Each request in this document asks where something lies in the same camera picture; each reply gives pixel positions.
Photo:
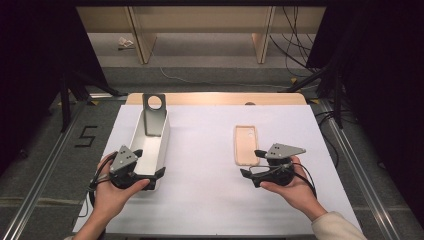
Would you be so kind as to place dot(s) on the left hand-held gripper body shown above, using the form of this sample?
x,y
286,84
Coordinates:
x,y
124,160

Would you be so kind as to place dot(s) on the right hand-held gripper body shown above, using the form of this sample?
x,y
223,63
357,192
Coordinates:
x,y
283,150

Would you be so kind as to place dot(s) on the white plastic storage box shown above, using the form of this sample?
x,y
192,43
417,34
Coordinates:
x,y
148,156

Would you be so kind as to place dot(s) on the pink phone case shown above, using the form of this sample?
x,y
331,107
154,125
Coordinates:
x,y
246,143

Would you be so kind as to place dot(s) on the grey phone case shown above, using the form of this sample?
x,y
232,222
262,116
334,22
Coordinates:
x,y
154,120

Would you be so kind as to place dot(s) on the person's left hand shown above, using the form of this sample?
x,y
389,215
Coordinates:
x,y
110,200

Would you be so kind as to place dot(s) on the person's right hand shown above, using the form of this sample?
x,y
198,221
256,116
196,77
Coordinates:
x,y
300,191

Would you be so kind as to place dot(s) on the white table cover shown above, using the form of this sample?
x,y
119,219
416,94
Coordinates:
x,y
200,200

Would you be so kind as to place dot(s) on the black metal stand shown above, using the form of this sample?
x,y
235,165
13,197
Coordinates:
x,y
65,110
338,106

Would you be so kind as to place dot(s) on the crumpled white paper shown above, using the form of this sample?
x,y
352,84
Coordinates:
x,y
125,42

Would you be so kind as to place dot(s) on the black curtain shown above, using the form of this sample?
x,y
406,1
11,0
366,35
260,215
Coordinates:
x,y
30,66
386,83

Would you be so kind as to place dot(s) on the wooden table frame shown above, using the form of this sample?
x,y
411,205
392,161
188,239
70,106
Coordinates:
x,y
213,98

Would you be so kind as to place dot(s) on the metal floor rail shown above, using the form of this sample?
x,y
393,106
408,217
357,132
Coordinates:
x,y
370,196
33,196

